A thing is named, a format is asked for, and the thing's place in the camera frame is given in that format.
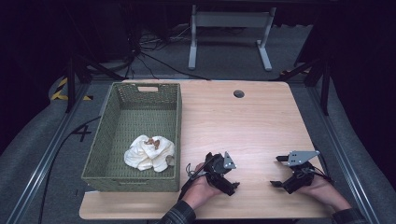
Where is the yellow black striped tape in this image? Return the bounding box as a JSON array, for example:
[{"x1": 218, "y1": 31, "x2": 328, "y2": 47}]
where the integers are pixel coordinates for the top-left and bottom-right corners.
[{"x1": 50, "y1": 77, "x2": 94, "y2": 102}]

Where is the long black floor cable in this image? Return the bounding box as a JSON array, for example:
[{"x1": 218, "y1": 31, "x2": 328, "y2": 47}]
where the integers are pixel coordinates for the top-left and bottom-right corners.
[{"x1": 38, "y1": 116, "x2": 102, "y2": 224}]

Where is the grey metal floor rail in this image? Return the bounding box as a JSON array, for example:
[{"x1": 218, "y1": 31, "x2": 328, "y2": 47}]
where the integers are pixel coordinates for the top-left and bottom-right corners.
[
  {"x1": 6, "y1": 83, "x2": 92, "y2": 224},
  {"x1": 306, "y1": 83, "x2": 384, "y2": 224}
]

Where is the person's right hand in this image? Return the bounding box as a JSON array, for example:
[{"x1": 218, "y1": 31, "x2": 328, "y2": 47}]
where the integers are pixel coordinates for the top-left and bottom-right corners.
[{"x1": 300, "y1": 175, "x2": 353, "y2": 213}]

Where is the black metal stand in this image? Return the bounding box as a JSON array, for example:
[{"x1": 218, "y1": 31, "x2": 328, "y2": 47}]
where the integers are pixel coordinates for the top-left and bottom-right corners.
[
  {"x1": 64, "y1": 55, "x2": 125, "y2": 114},
  {"x1": 270, "y1": 55, "x2": 331, "y2": 116}
]

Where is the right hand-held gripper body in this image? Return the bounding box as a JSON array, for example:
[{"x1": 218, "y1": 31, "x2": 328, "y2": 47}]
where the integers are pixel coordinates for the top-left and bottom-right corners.
[{"x1": 284, "y1": 150, "x2": 320, "y2": 194}]

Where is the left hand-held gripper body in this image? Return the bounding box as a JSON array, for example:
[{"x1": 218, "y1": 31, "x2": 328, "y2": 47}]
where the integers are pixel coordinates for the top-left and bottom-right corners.
[{"x1": 204, "y1": 151, "x2": 236, "y2": 189}]

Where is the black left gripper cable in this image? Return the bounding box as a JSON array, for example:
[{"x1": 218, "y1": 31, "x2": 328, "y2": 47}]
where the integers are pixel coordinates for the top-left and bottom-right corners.
[{"x1": 178, "y1": 162, "x2": 204, "y2": 200}]

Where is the bundle of black floor cables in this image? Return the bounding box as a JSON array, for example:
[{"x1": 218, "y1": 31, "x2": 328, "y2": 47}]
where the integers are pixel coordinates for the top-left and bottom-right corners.
[{"x1": 136, "y1": 27, "x2": 213, "y2": 81}]

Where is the person's left hand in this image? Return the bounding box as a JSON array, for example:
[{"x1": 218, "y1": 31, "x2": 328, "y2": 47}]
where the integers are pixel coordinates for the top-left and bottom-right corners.
[{"x1": 181, "y1": 162, "x2": 223, "y2": 210}]

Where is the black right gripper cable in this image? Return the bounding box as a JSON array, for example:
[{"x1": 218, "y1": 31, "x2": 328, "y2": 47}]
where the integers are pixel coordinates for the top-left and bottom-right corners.
[{"x1": 311, "y1": 166, "x2": 334, "y2": 185}]

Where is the grey metal desk frame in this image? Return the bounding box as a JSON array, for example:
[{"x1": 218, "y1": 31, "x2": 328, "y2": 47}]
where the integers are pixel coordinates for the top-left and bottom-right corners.
[{"x1": 188, "y1": 4, "x2": 277, "y2": 72}]

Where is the green woven basket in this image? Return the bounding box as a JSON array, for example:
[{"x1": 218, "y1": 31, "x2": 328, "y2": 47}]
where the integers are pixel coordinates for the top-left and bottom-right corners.
[{"x1": 81, "y1": 81, "x2": 182, "y2": 193}]

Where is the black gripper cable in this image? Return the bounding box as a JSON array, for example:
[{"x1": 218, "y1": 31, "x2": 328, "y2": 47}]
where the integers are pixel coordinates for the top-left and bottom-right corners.
[
  {"x1": 178, "y1": 162, "x2": 204, "y2": 200},
  {"x1": 311, "y1": 166, "x2": 334, "y2": 185}
]

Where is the white cloth with brown bear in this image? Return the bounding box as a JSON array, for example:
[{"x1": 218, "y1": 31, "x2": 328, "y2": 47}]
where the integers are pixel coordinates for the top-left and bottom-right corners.
[{"x1": 123, "y1": 134, "x2": 177, "y2": 173}]

